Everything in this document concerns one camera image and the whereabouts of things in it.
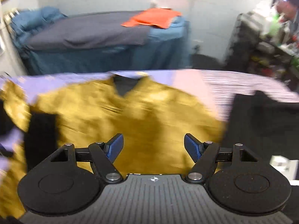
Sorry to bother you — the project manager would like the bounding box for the purple floral bedsheet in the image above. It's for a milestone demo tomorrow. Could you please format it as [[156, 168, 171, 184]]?
[[0, 71, 178, 187]]

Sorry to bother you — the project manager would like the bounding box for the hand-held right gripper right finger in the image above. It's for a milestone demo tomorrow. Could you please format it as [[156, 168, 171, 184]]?
[[184, 133, 258, 183]]

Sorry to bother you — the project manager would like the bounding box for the pink dotted blanket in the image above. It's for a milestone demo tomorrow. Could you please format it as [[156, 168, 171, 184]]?
[[173, 69, 299, 122]]

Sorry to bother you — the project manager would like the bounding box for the black shelf rack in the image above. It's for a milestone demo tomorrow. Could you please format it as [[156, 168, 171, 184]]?
[[224, 0, 299, 80]]

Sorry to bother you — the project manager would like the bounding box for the orange cloth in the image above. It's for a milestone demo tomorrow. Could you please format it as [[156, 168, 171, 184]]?
[[121, 8, 183, 29]]

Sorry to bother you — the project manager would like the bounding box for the black printed t-shirt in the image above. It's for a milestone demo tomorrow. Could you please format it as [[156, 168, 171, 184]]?
[[221, 90, 299, 182]]

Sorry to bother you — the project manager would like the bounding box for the grey blanket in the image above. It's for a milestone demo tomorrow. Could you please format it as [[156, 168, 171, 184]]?
[[26, 10, 164, 50]]

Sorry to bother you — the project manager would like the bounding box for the black bin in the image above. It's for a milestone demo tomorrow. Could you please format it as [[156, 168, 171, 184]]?
[[192, 54, 225, 70]]

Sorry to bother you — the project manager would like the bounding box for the gold satin robe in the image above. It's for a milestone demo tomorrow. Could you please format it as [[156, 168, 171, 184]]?
[[0, 76, 228, 220]]

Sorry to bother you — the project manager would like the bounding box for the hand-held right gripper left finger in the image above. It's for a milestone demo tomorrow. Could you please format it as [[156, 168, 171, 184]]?
[[50, 133, 124, 184]]

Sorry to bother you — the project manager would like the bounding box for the blue duvet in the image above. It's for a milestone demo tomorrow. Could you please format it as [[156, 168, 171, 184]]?
[[10, 7, 68, 49]]

